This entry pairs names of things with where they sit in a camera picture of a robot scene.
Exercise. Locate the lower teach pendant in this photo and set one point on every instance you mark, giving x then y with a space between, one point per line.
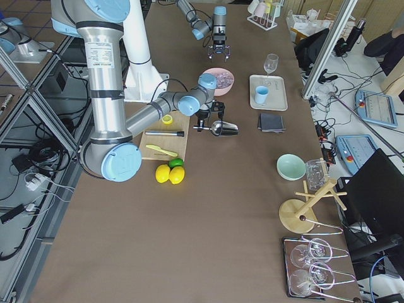
355 150

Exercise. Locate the clear ice cubes pile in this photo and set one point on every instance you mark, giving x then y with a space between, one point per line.
224 79

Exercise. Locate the blue cup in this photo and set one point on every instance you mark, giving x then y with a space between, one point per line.
261 93

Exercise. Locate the mint green bowl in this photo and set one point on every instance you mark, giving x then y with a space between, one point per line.
290 167

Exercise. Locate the pink bowl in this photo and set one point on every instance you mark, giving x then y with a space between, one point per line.
220 92

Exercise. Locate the lime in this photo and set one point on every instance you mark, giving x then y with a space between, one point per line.
176 162

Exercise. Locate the steel ice scoop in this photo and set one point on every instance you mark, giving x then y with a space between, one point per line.
223 128

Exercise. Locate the bamboo cutting board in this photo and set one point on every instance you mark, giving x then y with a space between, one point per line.
171 143

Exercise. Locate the half lemon slice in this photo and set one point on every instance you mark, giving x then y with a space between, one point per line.
167 119

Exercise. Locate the teach pendant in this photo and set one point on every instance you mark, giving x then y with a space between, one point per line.
376 108
355 150

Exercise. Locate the right lemon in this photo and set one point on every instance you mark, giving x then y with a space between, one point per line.
177 175

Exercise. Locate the lying wine glass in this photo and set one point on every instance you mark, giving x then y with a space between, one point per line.
314 282
315 250

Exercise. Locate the yellow plastic knife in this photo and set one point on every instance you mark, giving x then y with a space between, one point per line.
159 149

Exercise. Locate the clear wine glass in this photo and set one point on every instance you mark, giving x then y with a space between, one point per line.
270 66

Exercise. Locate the aluminium frame post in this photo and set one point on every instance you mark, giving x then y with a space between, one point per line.
337 27

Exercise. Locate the white cup rack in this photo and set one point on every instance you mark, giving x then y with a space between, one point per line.
268 21

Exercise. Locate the clear glass mug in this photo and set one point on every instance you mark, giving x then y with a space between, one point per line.
316 174

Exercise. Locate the lower lying wine glass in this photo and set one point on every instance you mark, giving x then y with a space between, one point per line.
314 282

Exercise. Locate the metal mirror tray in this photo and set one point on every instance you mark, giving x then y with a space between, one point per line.
288 244

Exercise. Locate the black laptop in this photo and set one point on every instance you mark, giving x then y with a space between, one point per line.
375 195

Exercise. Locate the pink cup on rack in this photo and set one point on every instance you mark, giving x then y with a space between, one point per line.
259 9

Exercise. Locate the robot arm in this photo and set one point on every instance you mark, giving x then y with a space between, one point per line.
122 80
213 28

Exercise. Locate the beige rabbit tray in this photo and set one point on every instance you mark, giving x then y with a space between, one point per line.
276 99

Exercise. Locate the upper teach pendant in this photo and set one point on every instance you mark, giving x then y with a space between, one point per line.
376 108

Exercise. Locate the upper lying wine glass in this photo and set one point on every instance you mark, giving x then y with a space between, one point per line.
315 250

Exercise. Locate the grey folded cloth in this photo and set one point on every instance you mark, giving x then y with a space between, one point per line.
270 123

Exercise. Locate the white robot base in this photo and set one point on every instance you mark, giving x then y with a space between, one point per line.
143 82

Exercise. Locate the left lemon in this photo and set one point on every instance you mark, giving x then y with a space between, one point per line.
162 173

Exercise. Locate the steel muddler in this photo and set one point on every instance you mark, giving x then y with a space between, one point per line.
165 133

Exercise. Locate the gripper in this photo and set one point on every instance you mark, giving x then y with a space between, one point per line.
202 116
218 40

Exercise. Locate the wooden mug tree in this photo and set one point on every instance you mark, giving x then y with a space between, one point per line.
297 216

